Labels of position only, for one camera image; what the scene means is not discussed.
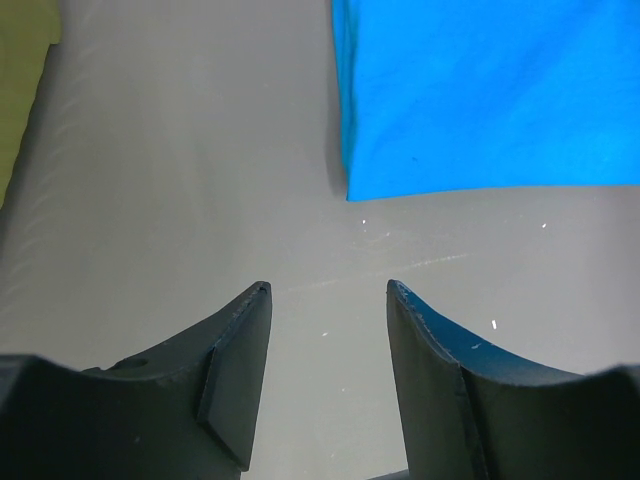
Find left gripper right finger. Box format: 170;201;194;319
386;280;639;479

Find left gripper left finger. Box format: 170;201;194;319
1;281;272;479

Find blue t shirt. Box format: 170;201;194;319
331;1;639;202

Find olive green plastic bin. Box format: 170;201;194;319
0;0;62;196

